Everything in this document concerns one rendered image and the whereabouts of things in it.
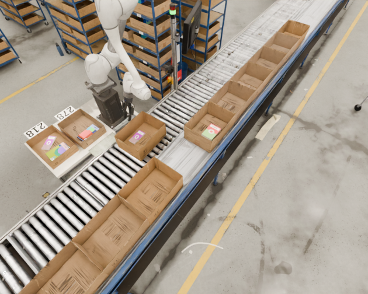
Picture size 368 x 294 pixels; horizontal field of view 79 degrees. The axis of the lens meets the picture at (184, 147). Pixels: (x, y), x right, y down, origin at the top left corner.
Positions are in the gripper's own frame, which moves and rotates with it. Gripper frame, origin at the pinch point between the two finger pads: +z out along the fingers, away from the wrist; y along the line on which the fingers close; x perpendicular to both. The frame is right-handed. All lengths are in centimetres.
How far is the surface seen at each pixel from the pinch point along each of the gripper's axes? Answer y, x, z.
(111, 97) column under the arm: 25.1, -3.0, -7.1
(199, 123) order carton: -52, -44, -2
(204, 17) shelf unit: 57, -198, -65
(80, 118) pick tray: 59, 9, 30
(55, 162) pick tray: 28, 56, 42
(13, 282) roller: -26, 124, 73
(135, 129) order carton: 0.7, -12.7, 20.4
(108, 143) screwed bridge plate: 11.1, 12.2, 32.3
